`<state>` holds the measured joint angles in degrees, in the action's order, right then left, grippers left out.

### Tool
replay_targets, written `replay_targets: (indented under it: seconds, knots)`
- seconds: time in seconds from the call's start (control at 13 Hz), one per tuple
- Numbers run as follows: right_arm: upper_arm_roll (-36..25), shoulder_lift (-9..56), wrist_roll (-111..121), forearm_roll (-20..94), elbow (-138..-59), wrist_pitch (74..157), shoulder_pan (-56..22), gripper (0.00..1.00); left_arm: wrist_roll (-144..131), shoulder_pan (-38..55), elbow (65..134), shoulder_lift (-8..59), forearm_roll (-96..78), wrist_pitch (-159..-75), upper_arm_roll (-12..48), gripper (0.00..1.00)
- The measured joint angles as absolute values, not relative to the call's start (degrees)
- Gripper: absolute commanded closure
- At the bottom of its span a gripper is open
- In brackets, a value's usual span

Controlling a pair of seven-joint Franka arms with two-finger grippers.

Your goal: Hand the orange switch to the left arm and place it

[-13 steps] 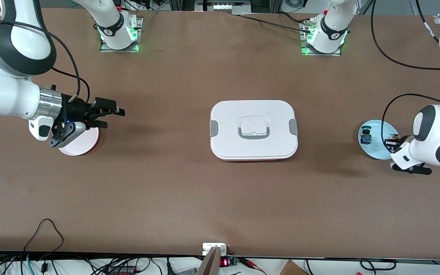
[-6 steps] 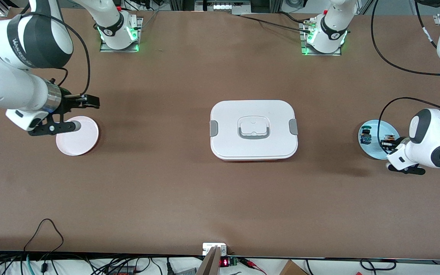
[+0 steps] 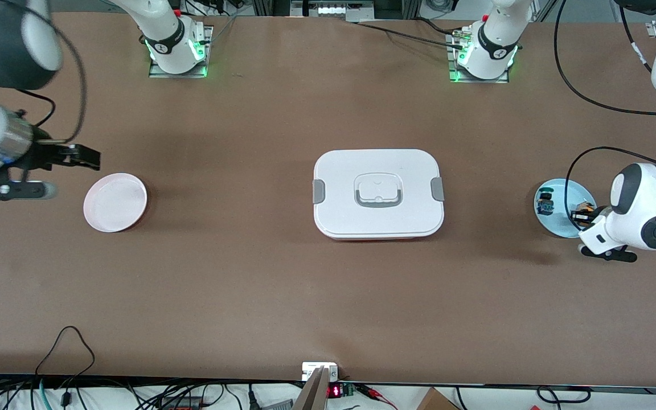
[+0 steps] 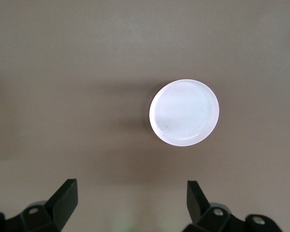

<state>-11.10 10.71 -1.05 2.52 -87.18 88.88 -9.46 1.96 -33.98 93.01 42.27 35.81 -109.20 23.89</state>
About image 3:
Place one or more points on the white lidded lunch box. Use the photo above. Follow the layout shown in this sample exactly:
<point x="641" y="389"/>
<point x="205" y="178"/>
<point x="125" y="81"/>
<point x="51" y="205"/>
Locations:
<point x="339" y="216"/>

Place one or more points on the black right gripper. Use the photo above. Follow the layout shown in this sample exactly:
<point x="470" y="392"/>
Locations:
<point x="45" y="156"/>

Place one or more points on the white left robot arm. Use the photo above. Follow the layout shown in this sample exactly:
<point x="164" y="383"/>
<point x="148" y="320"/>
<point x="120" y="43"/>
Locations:
<point x="635" y="199"/>

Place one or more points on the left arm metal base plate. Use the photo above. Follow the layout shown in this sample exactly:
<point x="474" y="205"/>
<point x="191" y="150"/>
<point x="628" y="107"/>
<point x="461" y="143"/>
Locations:
<point x="479" y="80"/>

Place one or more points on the brown cardboard box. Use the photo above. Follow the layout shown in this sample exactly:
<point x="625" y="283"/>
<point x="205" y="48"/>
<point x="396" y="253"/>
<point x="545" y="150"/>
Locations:
<point x="436" y="401"/>

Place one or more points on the grey metal post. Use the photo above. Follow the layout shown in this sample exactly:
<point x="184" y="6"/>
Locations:
<point x="314" y="396"/>

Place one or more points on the light blue round plate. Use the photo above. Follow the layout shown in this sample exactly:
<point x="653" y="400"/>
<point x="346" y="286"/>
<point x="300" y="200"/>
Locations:
<point x="561" y="222"/>

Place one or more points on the white power strip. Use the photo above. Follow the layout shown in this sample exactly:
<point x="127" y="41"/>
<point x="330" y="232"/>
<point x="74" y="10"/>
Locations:
<point x="331" y="9"/>

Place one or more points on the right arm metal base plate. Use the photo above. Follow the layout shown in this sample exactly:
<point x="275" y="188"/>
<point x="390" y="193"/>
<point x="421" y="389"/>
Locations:
<point x="180" y="74"/>

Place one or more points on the red clip lead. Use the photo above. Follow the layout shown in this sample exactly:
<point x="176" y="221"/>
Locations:
<point x="376" y="394"/>

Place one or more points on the pink round plate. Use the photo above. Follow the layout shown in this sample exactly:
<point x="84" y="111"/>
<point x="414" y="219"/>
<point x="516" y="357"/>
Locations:
<point x="114" y="202"/>

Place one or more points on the red digit display module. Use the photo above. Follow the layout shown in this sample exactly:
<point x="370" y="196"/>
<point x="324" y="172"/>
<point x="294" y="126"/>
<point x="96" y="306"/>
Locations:
<point x="335" y="392"/>

